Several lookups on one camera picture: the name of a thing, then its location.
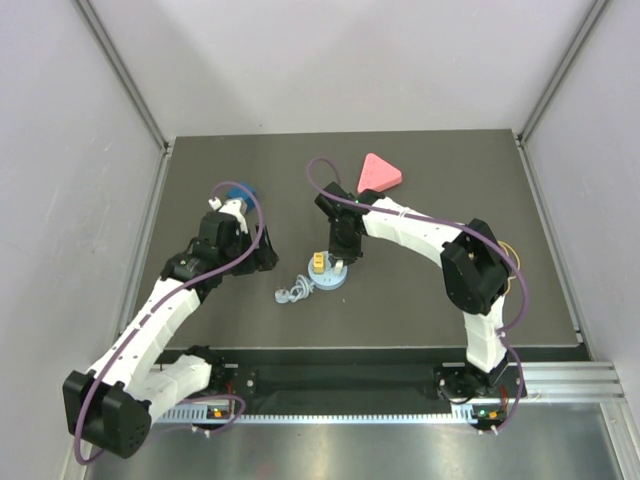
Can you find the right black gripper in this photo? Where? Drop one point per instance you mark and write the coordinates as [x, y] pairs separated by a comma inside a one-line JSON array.
[[339, 253]]

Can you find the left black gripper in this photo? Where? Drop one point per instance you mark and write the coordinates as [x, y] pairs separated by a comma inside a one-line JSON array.
[[261, 259]]

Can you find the yellow plug adapter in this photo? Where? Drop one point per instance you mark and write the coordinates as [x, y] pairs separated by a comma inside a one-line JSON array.
[[318, 263]]

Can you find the light blue round socket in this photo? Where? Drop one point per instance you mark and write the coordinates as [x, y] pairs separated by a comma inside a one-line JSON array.
[[329, 279]]

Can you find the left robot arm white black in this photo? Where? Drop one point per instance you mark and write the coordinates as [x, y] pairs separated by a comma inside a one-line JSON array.
[[114, 404]]

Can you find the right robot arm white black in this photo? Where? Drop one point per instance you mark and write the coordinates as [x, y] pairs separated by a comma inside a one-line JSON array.
[[475, 274]]

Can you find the blue cube plug adapter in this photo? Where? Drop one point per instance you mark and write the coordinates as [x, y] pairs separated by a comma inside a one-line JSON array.
[[244, 192]]

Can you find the pink triangular power strip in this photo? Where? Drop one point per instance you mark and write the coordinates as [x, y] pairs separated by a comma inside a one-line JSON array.
[[377, 174]]

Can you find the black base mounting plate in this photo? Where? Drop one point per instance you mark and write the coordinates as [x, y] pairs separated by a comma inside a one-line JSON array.
[[430, 372]]

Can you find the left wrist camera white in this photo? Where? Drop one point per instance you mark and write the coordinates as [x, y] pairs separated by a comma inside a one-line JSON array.
[[235, 207]]

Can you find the left aluminium frame post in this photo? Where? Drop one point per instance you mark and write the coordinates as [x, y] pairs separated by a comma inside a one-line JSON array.
[[99, 32]]

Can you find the aluminium frame post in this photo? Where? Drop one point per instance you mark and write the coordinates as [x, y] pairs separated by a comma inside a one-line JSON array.
[[578, 40], [99, 32]]

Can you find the right aluminium frame post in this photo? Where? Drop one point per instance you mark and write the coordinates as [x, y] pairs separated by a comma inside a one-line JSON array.
[[578, 40]]

